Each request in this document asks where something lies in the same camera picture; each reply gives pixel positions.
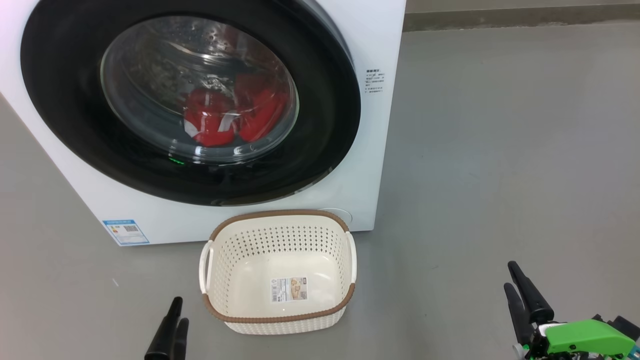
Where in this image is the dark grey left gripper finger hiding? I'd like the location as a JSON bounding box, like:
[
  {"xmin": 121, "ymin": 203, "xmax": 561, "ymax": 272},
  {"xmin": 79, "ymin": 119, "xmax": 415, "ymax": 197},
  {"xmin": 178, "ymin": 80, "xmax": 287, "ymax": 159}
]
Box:
[
  {"xmin": 144, "ymin": 296, "xmax": 184, "ymax": 360},
  {"xmin": 172, "ymin": 317, "xmax": 190, "ymax": 360}
]

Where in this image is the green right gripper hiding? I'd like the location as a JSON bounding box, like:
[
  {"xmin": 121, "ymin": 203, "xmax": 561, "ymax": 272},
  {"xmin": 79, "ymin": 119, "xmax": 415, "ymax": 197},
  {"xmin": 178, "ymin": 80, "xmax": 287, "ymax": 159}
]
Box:
[{"xmin": 503, "ymin": 261, "xmax": 637, "ymax": 360}]

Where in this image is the red garment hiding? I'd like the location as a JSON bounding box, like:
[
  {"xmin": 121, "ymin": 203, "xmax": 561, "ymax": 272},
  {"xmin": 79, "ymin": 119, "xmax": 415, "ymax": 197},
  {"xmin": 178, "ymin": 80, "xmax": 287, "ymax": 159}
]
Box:
[{"xmin": 183, "ymin": 75, "xmax": 290, "ymax": 148}]

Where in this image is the black washer door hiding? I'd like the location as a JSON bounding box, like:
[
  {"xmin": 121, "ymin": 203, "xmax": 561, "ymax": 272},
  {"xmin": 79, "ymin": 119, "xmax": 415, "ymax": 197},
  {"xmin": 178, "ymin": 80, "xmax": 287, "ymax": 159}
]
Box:
[{"xmin": 20, "ymin": 0, "xmax": 362, "ymax": 207}]

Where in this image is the cream laundry basket, brown rim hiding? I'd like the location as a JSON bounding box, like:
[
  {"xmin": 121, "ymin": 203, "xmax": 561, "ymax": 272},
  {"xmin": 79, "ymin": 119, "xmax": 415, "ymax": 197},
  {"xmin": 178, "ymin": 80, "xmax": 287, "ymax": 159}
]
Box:
[{"xmin": 198, "ymin": 209, "xmax": 358, "ymax": 335}]

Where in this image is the white printed barcode label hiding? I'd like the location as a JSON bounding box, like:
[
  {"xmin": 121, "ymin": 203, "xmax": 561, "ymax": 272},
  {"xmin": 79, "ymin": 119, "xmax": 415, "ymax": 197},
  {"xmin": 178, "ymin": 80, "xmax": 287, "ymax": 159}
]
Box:
[{"xmin": 270, "ymin": 276, "xmax": 309, "ymax": 304}]

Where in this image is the white front-load washing machine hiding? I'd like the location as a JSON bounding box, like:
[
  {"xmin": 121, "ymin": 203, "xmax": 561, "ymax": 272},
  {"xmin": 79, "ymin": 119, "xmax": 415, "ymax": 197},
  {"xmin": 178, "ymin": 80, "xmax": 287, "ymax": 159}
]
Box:
[{"xmin": 0, "ymin": 0, "xmax": 407, "ymax": 247}]

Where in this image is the blue energy label sticker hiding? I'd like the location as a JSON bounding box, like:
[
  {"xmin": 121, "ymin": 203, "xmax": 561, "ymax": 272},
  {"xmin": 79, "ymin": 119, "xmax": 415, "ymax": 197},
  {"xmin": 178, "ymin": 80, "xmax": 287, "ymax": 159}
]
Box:
[{"xmin": 102, "ymin": 219, "xmax": 150, "ymax": 247}]

